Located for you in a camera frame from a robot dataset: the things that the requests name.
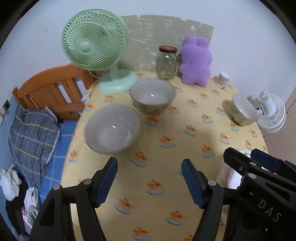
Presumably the yellow printed tablecloth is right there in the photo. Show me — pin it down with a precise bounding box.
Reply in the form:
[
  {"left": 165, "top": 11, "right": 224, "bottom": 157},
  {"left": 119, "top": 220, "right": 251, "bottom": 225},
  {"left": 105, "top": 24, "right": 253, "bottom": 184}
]
[{"left": 60, "top": 70, "right": 269, "bottom": 241}]

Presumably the beige door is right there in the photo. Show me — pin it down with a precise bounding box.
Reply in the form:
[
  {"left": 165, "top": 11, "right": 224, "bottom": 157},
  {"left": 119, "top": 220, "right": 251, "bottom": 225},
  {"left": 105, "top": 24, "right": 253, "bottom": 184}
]
[{"left": 264, "top": 83, "right": 296, "bottom": 167}]

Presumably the cotton swab container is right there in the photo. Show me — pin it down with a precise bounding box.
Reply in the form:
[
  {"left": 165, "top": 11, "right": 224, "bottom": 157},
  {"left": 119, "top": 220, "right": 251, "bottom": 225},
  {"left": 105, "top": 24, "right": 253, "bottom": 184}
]
[{"left": 217, "top": 71, "right": 230, "bottom": 89}]

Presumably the wooden bed headboard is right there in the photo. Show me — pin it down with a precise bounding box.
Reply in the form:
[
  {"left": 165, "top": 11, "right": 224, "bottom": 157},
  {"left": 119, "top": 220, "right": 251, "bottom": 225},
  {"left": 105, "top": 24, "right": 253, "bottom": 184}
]
[{"left": 13, "top": 64, "right": 97, "bottom": 122}]

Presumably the floral ceramic bowl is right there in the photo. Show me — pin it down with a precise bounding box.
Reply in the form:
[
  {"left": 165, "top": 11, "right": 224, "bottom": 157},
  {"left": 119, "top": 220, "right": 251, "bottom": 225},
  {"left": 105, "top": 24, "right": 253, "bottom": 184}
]
[
  {"left": 129, "top": 78, "right": 176, "bottom": 115},
  {"left": 232, "top": 94, "right": 259, "bottom": 126},
  {"left": 84, "top": 103, "right": 142, "bottom": 154}
]

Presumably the large orange floral plate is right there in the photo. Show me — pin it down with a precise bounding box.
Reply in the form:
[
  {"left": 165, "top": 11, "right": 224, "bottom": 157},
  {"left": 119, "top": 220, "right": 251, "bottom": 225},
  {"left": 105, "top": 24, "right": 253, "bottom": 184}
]
[{"left": 217, "top": 151, "right": 252, "bottom": 225}]

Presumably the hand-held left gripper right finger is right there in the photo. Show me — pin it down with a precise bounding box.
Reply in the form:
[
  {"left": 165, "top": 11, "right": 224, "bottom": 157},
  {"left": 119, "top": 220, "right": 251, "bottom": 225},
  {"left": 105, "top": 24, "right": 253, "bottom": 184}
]
[{"left": 181, "top": 159, "right": 238, "bottom": 241}]

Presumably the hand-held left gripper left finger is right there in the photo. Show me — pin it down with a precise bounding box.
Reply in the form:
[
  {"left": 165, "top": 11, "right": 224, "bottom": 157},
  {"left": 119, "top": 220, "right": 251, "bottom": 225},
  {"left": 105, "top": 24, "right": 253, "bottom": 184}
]
[{"left": 29, "top": 157, "right": 119, "bottom": 241}]

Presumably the green desk fan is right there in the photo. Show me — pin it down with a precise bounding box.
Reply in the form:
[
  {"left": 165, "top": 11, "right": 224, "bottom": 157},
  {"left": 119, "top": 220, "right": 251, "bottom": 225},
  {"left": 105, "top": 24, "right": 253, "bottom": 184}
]
[{"left": 61, "top": 9, "right": 139, "bottom": 93}]

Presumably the white cable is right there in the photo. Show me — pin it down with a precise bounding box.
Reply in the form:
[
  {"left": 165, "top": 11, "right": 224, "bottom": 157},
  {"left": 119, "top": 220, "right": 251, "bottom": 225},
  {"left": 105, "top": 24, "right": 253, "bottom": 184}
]
[{"left": 2, "top": 113, "right": 31, "bottom": 188}]

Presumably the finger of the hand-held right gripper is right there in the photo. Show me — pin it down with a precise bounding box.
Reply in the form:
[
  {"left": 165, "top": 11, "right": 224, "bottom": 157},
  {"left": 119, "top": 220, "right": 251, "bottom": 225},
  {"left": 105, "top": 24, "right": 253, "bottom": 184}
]
[
  {"left": 223, "top": 147, "right": 266, "bottom": 179},
  {"left": 251, "top": 148, "right": 296, "bottom": 174}
]

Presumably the grey plaid pillow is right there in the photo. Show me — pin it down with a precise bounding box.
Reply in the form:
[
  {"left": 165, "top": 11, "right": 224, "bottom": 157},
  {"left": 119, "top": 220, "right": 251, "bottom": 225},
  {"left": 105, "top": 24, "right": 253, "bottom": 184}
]
[{"left": 9, "top": 105, "right": 62, "bottom": 186}]

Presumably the white crumpled cloth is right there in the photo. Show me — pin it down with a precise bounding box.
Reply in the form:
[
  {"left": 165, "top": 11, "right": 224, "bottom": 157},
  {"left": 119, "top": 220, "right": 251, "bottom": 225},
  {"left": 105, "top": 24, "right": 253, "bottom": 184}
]
[{"left": 0, "top": 164, "right": 22, "bottom": 201}]

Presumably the glass jar with lid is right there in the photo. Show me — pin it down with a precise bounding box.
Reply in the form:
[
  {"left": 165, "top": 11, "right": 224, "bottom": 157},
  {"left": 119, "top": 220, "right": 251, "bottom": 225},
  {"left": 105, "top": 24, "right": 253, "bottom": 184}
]
[{"left": 156, "top": 45, "right": 178, "bottom": 80}]

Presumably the grey crumpled cloth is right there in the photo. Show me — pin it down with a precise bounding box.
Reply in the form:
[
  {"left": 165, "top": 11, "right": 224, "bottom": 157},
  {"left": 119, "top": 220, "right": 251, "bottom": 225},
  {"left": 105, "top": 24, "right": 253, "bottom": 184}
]
[{"left": 23, "top": 186, "right": 40, "bottom": 219}]

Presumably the purple plush toy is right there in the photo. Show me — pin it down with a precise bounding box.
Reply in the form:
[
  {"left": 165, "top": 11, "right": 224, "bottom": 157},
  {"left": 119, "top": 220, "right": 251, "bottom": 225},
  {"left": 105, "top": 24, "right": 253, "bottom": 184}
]
[{"left": 179, "top": 35, "right": 213, "bottom": 87}]

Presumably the dark clothes pile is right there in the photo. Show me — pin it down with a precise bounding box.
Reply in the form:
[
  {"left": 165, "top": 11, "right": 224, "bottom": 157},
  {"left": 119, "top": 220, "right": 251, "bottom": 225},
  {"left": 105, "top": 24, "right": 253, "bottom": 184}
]
[{"left": 5, "top": 171, "right": 38, "bottom": 234}]

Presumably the white standing fan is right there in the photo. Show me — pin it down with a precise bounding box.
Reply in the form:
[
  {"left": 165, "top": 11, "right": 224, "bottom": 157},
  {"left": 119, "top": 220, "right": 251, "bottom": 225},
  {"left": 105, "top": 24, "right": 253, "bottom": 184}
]
[{"left": 248, "top": 90, "right": 286, "bottom": 133}]

